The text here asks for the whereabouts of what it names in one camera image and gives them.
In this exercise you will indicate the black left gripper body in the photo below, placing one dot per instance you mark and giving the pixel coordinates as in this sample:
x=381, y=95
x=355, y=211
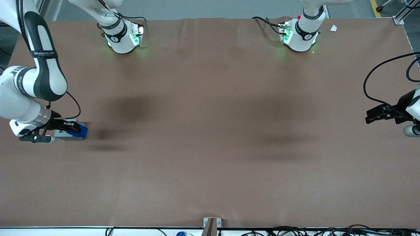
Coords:
x=401, y=107

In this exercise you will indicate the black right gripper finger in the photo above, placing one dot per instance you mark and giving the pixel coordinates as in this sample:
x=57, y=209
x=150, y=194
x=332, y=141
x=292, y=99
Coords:
x=70, y=124
x=72, y=129

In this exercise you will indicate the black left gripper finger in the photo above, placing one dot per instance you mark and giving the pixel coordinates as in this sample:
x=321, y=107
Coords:
x=377, y=111
x=380, y=118

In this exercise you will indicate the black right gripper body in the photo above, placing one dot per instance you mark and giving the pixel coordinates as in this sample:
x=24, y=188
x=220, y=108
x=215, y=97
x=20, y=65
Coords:
x=56, y=124

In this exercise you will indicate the blue plastic part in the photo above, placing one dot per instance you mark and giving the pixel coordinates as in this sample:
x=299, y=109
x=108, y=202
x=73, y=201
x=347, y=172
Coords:
x=83, y=131

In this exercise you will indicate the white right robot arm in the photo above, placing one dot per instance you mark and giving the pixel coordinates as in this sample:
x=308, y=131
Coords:
x=121, y=39

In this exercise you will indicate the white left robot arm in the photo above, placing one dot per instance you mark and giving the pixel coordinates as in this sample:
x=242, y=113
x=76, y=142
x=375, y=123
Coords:
x=303, y=32

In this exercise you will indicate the gray square base block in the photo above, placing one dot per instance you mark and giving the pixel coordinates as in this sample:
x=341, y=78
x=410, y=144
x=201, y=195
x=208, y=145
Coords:
x=65, y=137

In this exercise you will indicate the white paper scrap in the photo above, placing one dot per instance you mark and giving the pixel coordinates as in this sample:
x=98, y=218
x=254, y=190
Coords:
x=333, y=28

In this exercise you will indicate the aluminium profile with foot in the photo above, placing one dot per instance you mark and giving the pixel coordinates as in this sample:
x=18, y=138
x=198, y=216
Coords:
x=407, y=9

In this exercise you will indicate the black caster leg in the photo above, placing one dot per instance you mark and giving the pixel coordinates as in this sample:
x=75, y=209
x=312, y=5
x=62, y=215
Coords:
x=380, y=7

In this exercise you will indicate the brown table mat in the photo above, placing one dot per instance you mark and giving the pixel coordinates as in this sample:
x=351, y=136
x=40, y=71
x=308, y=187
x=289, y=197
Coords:
x=210, y=131

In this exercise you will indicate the blue round cap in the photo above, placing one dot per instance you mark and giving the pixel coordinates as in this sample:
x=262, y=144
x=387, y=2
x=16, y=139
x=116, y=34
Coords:
x=181, y=234

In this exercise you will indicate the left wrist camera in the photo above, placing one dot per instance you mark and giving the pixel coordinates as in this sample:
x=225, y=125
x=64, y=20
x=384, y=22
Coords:
x=410, y=131

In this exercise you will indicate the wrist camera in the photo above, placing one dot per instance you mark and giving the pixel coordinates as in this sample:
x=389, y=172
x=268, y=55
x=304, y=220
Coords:
x=34, y=139
x=410, y=131

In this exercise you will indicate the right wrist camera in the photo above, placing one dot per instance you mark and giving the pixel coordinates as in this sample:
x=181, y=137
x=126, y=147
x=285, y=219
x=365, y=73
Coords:
x=34, y=139

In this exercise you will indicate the aluminium frame post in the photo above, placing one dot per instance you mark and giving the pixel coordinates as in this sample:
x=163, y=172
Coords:
x=51, y=8

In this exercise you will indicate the brown camera post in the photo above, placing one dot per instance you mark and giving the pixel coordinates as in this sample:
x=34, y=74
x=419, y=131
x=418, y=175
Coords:
x=210, y=229

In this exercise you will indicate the gray metal mount plate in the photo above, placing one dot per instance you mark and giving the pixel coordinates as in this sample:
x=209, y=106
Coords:
x=219, y=223

